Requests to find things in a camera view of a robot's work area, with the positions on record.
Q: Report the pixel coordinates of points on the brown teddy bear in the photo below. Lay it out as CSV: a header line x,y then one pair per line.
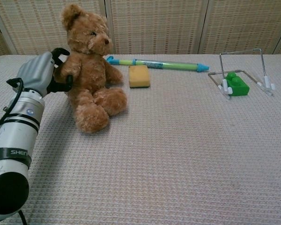
x,y
91,70

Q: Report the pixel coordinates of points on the woven folding screen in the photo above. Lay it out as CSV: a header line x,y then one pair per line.
x,y
154,25

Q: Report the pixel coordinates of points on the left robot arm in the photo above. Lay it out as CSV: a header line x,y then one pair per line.
x,y
12,145

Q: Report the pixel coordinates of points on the green toy brick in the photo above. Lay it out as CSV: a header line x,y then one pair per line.
x,y
237,84

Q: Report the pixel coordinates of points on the white woven tablecloth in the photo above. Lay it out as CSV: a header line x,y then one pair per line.
x,y
154,150

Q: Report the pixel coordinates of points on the green blue water squirter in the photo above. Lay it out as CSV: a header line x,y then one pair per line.
x,y
159,64

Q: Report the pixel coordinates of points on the yellow sponge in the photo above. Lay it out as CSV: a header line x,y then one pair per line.
x,y
139,76

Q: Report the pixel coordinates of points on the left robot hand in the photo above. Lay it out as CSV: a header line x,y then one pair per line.
x,y
41,75

